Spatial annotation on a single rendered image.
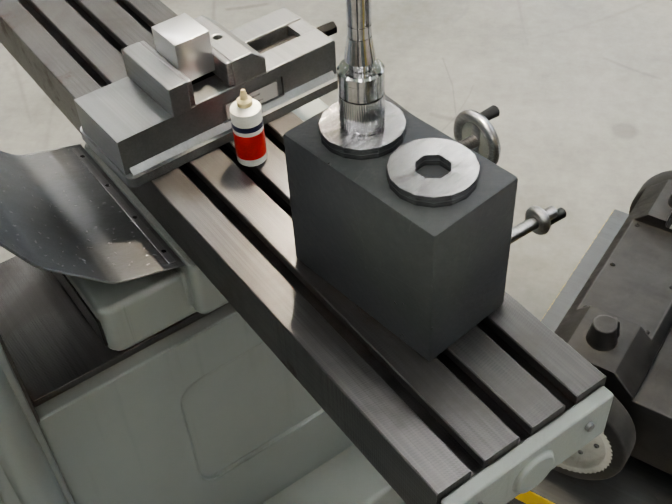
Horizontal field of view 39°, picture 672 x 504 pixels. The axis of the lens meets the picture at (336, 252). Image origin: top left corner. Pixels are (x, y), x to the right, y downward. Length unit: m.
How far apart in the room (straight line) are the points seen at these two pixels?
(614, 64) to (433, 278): 2.29
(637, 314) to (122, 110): 0.84
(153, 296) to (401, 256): 0.45
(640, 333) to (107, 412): 0.79
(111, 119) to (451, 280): 0.53
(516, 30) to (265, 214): 2.19
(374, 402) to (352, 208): 0.20
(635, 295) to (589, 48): 1.73
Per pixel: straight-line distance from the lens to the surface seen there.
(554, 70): 3.10
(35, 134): 3.02
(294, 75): 1.34
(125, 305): 1.27
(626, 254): 1.65
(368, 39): 0.92
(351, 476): 1.80
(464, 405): 0.98
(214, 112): 1.28
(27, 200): 1.31
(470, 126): 1.76
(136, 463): 1.49
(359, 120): 0.95
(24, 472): 1.30
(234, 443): 1.61
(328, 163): 0.96
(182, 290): 1.30
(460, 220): 0.90
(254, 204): 1.20
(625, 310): 1.56
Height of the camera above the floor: 1.73
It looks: 45 degrees down
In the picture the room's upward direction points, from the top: 4 degrees counter-clockwise
